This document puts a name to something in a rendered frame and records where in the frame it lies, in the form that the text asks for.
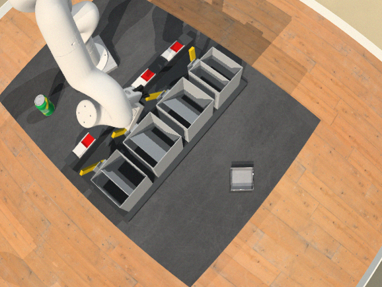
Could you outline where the green drink can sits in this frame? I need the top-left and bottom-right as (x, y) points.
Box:
(34, 95), (55, 116)

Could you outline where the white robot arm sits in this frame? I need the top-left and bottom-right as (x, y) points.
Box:
(9, 0), (144, 131)

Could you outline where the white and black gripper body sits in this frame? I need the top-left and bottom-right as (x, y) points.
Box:
(123, 86), (142, 106)

